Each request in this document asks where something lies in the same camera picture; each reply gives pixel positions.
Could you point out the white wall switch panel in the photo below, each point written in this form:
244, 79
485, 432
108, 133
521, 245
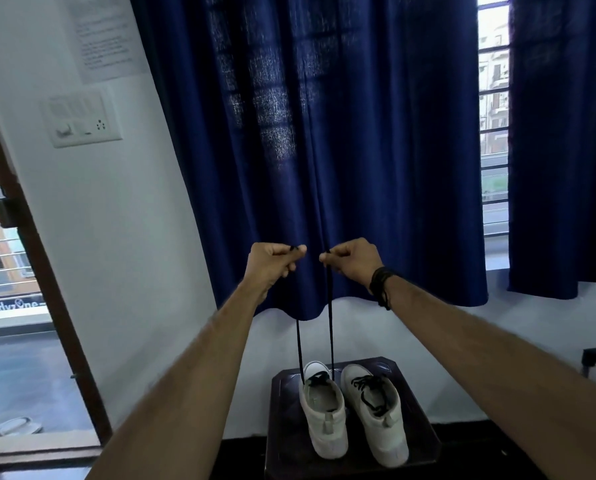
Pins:
81, 119

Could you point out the white paper notice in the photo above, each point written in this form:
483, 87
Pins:
105, 37

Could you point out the metal balcony railing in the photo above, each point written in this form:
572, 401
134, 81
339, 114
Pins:
2, 264

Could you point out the barred window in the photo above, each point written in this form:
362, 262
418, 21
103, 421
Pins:
494, 119

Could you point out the black wrist band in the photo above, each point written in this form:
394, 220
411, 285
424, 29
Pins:
382, 287

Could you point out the person's left forearm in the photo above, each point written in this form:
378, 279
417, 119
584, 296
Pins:
188, 389

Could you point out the person's left hand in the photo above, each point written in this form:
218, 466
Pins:
264, 264

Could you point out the narrow dark blue curtain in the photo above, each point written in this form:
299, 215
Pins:
563, 144

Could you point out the person's left thumb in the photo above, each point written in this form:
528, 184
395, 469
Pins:
292, 250

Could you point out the grey sandal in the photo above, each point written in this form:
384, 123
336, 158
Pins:
15, 427

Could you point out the person's right forearm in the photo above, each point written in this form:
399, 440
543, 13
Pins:
498, 374

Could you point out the brown wooden door frame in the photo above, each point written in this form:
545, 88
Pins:
37, 264

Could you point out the white sneaker with tied lace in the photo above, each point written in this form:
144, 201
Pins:
375, 412

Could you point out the dark wooden stool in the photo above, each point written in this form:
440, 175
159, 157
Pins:
350, 424

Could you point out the person's right thumb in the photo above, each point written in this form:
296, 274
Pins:
334, 250

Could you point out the wide dark blue curtain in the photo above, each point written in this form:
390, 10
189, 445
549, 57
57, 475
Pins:
318, 144

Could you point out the black shoelace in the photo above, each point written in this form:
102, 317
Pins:
330, 314

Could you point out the white sneaker with loose lace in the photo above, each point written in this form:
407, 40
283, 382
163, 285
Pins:
323, 409

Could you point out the person's right hand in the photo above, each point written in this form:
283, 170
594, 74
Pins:
354, 262

